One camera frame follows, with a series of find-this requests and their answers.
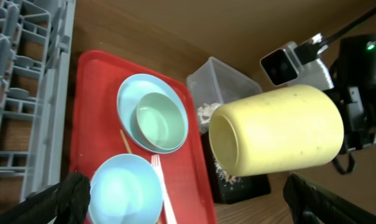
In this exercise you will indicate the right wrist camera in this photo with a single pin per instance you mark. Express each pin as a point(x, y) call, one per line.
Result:
point(294, 64)

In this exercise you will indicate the white tissue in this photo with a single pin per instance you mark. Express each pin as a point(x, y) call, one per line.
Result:
point(204, 114)

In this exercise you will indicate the black plastic tray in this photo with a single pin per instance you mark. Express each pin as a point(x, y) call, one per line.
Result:
point(246, 188)

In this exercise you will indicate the light blue round plate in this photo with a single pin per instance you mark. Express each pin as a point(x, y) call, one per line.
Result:
point(130, 93)

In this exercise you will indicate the food scraps and rice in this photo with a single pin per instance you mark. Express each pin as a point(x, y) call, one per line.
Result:
point(222, 175)

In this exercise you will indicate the yellow plastic cup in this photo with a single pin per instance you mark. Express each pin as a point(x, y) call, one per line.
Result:
point(290, 128)

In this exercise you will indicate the green bowl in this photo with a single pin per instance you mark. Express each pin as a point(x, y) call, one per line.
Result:
point(159, 123)

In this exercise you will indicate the grey plastic dishwasher rack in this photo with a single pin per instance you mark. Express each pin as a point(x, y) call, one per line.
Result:
point(35, 51)

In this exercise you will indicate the red plastic tray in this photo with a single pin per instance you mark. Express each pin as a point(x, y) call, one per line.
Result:
point(96, 134)

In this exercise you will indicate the wooden chopstick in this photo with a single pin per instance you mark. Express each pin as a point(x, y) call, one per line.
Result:
point(126, 143)

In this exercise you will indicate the light blue bowl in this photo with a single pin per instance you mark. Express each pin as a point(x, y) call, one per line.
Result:
point(125, 189)

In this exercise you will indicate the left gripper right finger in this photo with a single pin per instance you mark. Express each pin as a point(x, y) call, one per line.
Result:
point(311, 203)

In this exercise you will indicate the clear plastic bin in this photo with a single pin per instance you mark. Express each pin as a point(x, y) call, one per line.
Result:
point(217, 82)

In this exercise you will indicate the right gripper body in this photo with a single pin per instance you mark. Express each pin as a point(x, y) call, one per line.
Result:
point(358, 112)

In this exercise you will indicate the white plastic fork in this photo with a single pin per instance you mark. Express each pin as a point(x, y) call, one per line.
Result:
point(169, 212)

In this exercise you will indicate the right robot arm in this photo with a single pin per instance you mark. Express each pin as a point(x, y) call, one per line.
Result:
point(356, 63)

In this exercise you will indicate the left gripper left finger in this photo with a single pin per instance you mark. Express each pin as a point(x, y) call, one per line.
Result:
point(65, 202)

